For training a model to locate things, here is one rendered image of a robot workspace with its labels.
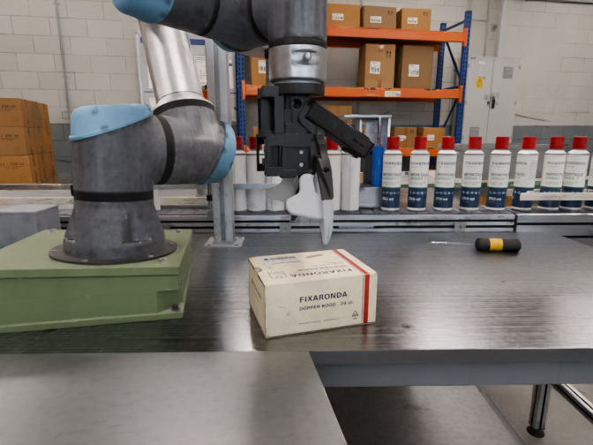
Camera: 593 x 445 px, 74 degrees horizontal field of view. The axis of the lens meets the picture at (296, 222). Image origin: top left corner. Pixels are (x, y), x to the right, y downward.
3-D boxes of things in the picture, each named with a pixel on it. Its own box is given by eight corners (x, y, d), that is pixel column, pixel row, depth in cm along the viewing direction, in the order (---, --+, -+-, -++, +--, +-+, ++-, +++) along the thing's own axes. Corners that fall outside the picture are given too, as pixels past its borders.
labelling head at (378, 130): (379, 199, 127) (383, 117, 122) (388, 207, 115) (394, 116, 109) (335, 200, 127) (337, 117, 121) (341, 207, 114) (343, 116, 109)
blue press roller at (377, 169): (379, 199, 118) (382, 143, 114) (382, 201, 115) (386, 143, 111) (369, 199, 118) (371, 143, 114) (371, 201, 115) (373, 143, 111)
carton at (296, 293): (341, 290, 68) (342, 249, 66) (375, 322, 57) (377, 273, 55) (249, 302, 64) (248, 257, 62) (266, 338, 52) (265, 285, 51)
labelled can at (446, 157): (447, 208, 115) (454, 136, 110) (454, 212, 110) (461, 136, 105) (430, 208, 115) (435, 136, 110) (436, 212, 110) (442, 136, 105)
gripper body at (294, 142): (256, 176, 57) (254, 87, 54) (312, 174, 59) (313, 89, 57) (267, 182, 50) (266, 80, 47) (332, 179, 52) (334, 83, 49)
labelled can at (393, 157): (396, 208, 115) (401, 136, 110) (401, 212, 110) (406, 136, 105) (379, 208, 115) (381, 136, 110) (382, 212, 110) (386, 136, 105)
